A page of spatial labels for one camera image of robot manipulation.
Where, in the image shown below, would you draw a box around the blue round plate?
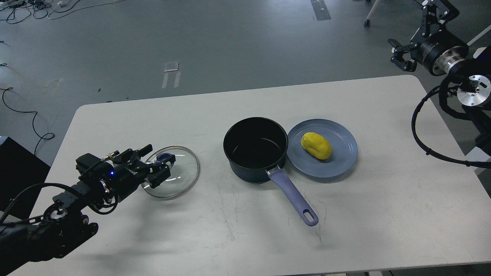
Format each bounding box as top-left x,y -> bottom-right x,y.
287,118 -> 358,179

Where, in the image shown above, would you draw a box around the yellow potato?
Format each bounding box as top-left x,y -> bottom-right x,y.
300,132 -> 333,160

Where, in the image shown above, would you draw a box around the black box at left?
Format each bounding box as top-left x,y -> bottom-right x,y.
0,136 -> 50,223

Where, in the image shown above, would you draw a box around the tangled cables on floor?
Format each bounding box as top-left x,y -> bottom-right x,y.
0,0 -> 123,24

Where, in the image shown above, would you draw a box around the glass pot lid blue knob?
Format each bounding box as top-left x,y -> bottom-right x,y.
140,146 -> 200,200

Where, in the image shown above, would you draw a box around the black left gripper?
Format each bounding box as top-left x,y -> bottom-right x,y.
104,144 -> 176,202

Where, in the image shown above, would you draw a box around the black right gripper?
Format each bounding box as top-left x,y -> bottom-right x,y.
388,0 -> 469,76

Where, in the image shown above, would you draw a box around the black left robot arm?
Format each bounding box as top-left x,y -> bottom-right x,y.
0,144 -> 176,276

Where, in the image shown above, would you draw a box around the black cable on floor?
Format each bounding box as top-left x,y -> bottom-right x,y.
0,87 -> 55,155

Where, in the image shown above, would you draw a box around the dark blue saucepan purple handle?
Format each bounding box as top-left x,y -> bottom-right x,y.
223,117 -> 319,227

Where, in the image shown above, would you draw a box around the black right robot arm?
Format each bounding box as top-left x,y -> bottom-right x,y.
388,0 -> 491,169

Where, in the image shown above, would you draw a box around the white chair legs with casters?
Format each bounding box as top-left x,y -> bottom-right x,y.
364,0 -> 382,28

